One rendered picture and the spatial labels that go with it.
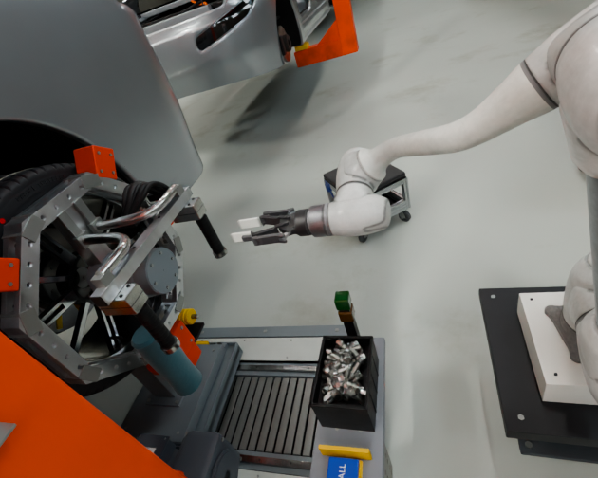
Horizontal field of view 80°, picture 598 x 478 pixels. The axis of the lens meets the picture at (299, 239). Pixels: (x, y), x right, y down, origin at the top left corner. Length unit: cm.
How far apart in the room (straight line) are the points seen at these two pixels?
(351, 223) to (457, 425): 88
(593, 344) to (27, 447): 93
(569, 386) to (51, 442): 108
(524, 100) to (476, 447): 111
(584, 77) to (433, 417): 121
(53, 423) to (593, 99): 73
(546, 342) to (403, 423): 58
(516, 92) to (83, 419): 82
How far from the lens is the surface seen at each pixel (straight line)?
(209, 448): 119
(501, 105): 75
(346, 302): 97
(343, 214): 90
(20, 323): 96
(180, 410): 155
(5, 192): 107
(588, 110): 54
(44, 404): 56
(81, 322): 118
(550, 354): 121
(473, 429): 150
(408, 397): 154
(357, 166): 98
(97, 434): 62
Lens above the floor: 137
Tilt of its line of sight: 35 degrees down
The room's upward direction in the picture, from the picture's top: 20 degrees counter-clockwise
